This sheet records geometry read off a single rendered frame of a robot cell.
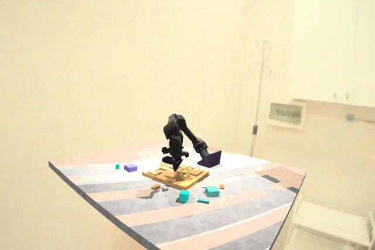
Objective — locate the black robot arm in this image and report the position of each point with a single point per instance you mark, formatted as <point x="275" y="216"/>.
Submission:
<point x="172" y="130"/>

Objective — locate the small orange flat bar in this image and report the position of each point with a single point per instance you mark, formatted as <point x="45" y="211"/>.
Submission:
<point x="156" y="186"/>

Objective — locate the cyan cube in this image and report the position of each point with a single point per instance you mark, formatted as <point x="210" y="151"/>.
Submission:
<point x="184" y="196"/>

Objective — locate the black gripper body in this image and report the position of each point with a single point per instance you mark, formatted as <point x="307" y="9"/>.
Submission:
<point x="175" y="156"/>

